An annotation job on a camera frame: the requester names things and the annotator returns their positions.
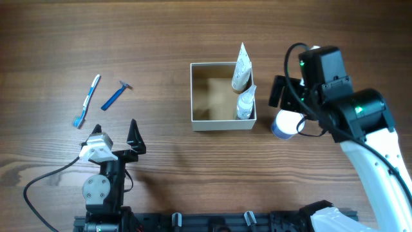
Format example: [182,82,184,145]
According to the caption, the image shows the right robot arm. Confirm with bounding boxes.
[268,46,411,231]

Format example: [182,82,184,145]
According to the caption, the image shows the right black cable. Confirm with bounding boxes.
[283,42,412,200]

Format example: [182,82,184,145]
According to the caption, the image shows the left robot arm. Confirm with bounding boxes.
[79,119,146,232]

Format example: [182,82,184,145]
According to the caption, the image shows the black cable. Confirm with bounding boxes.
[283,42,412,200]
[23,156,80,232]

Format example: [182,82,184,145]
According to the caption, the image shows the left black cable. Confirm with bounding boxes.
[23,156,80,232]

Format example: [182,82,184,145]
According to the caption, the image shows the white cardboard box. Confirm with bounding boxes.
[190,62,257,131]

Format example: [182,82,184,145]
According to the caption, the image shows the blue jar white lid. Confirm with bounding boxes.
[271,110,304,140]

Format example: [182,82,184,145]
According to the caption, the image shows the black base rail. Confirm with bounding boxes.
[73,211,358,232]

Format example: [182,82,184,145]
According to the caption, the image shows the blue white toothbrush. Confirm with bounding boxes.
[73,74,101,129]

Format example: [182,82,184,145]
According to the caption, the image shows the white cream tube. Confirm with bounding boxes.
[232,43,252,93]

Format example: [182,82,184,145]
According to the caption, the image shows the blue disposable razor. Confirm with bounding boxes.
[100,81,132,111]

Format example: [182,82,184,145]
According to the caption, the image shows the clear bottle green label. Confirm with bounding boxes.
[236,84,256,120]

